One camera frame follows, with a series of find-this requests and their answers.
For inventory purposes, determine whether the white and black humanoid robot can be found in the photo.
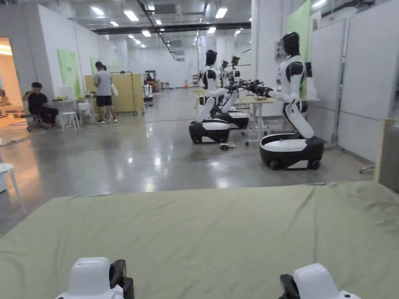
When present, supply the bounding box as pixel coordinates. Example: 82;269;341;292
246;32;325;171
217;56;250;130
189;49;247;145

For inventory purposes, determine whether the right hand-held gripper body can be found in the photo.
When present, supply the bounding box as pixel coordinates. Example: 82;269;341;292
279;263;362;299

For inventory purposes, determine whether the bed with pale green sheet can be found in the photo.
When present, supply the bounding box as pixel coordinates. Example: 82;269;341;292
0;181;399;299

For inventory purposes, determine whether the yellow wooden cart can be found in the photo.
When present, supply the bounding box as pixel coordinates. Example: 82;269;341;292
84;72;146;116

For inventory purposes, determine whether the white stool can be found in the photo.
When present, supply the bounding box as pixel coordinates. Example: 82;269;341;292
60;112;80;131
0;163;27;216
77;102;96;124

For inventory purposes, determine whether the forklift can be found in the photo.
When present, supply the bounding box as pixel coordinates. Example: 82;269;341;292
143;70;160;93

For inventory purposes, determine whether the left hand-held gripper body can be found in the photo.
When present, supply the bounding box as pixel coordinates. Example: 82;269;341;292
56;257;134;299

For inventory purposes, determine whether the white work table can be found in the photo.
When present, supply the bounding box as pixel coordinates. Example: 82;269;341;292
241;96;321;146

